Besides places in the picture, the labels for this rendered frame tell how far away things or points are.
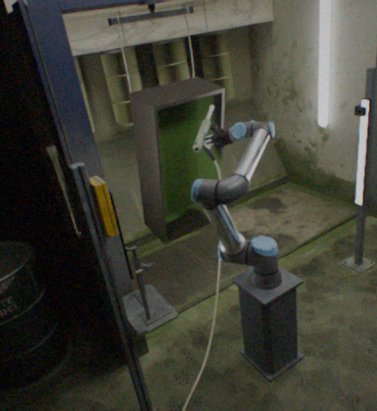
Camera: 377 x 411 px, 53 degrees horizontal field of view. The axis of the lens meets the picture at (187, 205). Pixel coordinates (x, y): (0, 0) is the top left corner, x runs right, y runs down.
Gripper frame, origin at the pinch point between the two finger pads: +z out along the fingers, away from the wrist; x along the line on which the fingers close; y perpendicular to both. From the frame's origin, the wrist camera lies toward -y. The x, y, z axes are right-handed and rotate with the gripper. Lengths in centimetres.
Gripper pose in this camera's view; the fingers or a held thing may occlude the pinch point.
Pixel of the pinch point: (201, 141)
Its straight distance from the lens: 247.0
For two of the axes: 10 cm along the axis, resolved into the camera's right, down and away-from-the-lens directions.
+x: 2.2, -7.1, 6.7
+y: 4.8, 6.7, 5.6
